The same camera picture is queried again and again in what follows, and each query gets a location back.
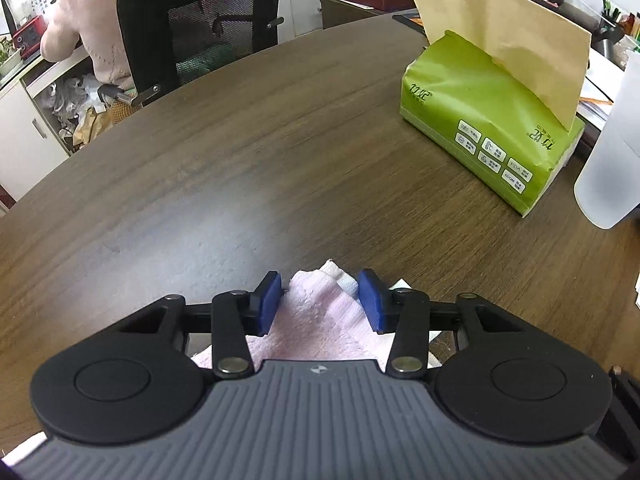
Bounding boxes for black office chair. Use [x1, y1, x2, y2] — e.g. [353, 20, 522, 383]
[97, 0, 285, 108]

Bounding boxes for crumpled plastic bags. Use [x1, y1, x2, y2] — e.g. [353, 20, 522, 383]
[37, 72, 126, 152]

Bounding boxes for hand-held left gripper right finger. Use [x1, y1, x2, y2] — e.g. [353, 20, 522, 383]
[357, 268, 531, 380]

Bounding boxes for red blender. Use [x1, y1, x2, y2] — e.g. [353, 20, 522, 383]
[2, 0, 48, 58]

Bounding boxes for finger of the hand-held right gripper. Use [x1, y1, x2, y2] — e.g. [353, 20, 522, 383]
[602, 366, 640, 467]

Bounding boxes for white counter cabinet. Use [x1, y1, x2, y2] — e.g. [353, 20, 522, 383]
[0, 0, 361, 201]

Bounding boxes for green tissue pack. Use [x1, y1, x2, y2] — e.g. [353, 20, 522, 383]
[399, 0, 592, 218]

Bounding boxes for small potted plant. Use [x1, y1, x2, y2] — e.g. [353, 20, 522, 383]
[0, 35, 22, 68]

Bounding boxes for pink towel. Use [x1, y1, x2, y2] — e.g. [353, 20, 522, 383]
[0, 259, 442, 467]

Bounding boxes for frosted plastic cup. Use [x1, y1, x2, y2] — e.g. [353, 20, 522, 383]
[574, 52, 640, 230]

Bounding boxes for stack of white papers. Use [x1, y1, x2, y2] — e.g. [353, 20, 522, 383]
[577, 50, 626, 121]

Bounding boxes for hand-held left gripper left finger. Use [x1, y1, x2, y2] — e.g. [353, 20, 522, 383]
[114, 271, 284, 380]

